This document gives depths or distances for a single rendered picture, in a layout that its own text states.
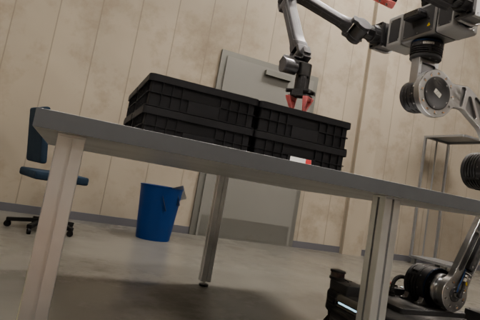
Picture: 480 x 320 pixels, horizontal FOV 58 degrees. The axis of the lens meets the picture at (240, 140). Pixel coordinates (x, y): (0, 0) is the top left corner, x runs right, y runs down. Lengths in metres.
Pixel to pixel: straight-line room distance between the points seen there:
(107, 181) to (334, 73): 3.17
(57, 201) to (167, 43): 4.14
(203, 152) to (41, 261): 0.42
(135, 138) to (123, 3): 4.16
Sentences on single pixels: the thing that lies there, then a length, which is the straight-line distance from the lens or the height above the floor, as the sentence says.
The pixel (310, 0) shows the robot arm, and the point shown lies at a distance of 2.12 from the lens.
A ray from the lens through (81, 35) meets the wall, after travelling 4.95.
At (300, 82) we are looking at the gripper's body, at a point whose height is 1.04.
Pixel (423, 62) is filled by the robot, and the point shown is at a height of 1.27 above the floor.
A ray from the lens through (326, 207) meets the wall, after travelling 5.81.
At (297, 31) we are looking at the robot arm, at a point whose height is 1.28.
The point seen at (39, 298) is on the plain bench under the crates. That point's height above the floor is 0.30.
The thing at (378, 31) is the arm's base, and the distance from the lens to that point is 2.24.
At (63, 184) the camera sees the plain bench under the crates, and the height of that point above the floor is 0.55.
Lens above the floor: 0.61
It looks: 6 degrees up
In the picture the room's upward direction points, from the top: 10 degrees clockwise
